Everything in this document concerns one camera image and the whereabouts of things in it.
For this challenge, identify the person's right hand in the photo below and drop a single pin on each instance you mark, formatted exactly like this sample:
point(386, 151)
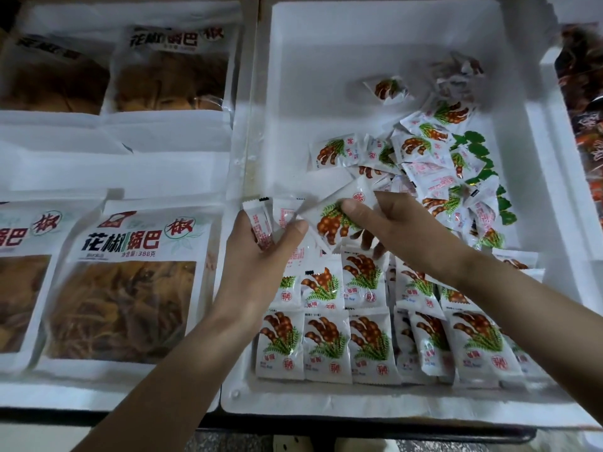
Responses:
point(407, 232)

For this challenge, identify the person's left hand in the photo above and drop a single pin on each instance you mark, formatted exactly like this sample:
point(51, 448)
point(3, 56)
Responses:
point(250, 273)

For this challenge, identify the white printed snack packet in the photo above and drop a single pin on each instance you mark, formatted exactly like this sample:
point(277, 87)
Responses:
point(285, 213)
point(332, 221)
point(256, 219)

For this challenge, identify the pile of white printed packets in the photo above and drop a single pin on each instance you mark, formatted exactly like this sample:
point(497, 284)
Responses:
point(424, 155)

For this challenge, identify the white bag of orange crisps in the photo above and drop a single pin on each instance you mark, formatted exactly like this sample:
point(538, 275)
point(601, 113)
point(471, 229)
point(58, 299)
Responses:
point(19, 296)
point(52, 80)
point(118, 306)
point(170, 80)

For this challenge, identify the pile of dark red packets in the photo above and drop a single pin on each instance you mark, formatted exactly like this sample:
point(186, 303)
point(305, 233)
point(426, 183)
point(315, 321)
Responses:
point(586, 117)

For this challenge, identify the person's left forearm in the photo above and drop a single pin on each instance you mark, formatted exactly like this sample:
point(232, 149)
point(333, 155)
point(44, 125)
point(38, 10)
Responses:
point(155, 390)

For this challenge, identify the person's right forearm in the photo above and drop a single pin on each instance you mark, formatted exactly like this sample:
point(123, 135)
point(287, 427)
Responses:
point(537, 329)

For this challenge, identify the person's left white shoe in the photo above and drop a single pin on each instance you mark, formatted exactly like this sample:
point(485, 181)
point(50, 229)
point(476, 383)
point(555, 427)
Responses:
point(292, 444)

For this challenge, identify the person's white shoe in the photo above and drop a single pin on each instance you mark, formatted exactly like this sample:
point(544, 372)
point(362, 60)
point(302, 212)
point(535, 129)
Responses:
point(292, 444)
point(353, 446)

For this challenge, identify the person's right white shoe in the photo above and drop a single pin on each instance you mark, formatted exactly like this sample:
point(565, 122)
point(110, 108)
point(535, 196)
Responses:
point(353, 446)

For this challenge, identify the white foam slab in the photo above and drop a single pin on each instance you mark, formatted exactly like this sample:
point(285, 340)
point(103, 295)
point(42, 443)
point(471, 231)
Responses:
point(38, 439)

